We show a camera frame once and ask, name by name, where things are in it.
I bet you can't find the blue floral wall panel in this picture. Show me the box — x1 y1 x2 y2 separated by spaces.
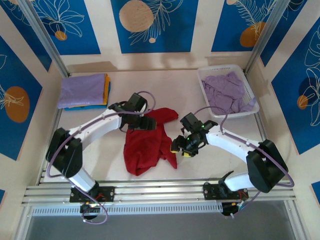
0 36 44 162
210 0 279 53
31 0 102 56
270 23 320 156
110 0 200 54

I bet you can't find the black cable connector box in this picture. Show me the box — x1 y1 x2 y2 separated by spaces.
79 203 101 221
220 201 241 218

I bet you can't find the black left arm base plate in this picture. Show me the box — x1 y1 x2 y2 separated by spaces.
69 185 116 204

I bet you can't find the aluminium table side rail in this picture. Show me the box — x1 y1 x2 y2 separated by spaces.
36 107 64 186
254 109 283 180

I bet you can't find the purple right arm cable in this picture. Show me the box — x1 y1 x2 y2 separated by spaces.
191 106 296 219

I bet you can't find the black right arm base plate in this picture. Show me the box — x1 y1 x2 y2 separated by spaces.
202 182 250 201

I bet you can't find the red t-shirt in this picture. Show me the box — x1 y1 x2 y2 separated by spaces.
123 107 180 177

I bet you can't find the white plastic basket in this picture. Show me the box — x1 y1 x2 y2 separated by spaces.
196 64 261 120

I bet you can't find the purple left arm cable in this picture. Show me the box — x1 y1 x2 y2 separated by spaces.
46 90 157 225

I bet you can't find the crumpled lilac t-shirt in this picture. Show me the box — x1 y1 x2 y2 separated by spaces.
201 70 257 116

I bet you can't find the white slotted cable duct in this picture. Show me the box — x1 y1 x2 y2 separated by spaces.
31 202 224 216

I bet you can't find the aluminium frame post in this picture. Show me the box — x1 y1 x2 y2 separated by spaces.
17 0 71 78
244 0 293 75

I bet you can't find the folded orange t-shirt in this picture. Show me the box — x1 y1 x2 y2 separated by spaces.
100 73 112 106

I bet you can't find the folded lilac t-shirt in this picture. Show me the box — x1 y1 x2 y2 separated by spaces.
56 73 106 110

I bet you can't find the folded blue t-shirt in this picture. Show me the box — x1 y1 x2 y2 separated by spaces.
63 103 109 112

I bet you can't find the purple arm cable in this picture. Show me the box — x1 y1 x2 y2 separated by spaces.
46 90 157 225
191 106 296 219

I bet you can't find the aluminium mounting rail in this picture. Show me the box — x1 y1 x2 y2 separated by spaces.
21 177 298 208

